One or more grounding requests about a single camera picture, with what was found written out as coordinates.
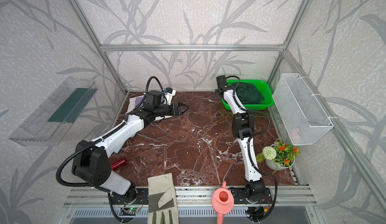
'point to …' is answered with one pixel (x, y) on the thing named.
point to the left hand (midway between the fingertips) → (185, 103)
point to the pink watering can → (222, 201)
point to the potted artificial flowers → (278, 156)
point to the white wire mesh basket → (303, 119)
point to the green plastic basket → (265, 89)
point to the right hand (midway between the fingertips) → (223, 89)
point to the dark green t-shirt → (248, 93)
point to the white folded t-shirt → (131, 104)
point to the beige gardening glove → (163, 208)
